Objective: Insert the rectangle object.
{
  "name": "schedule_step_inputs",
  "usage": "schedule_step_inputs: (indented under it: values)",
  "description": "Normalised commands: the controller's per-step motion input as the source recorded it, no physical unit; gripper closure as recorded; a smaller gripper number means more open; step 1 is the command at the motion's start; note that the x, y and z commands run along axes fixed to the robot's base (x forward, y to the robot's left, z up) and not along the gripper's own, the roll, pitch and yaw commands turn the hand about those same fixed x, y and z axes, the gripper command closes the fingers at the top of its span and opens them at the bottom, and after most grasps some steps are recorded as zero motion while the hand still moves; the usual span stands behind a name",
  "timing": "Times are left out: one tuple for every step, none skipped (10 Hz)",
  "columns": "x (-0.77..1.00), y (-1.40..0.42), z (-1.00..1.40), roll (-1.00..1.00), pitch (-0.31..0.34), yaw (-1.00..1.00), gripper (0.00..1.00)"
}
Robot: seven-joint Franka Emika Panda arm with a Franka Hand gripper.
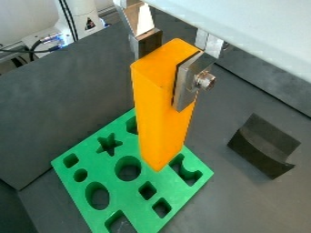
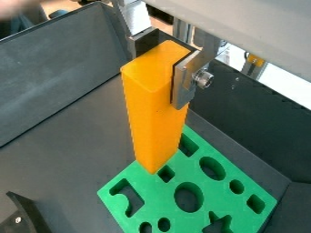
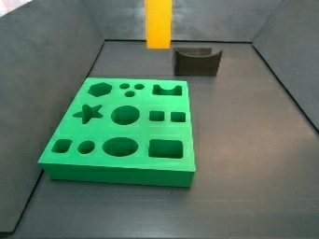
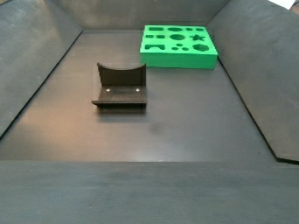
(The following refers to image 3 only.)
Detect green shape sorter board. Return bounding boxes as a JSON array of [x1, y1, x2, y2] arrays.
[[38, 77, 196, 188]]

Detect dark grey curved block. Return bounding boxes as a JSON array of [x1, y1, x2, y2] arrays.
[[175, 48, 223, 77]]

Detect yellow vertical strip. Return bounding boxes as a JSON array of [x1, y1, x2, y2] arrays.
[[144, 0, 173, 49]]

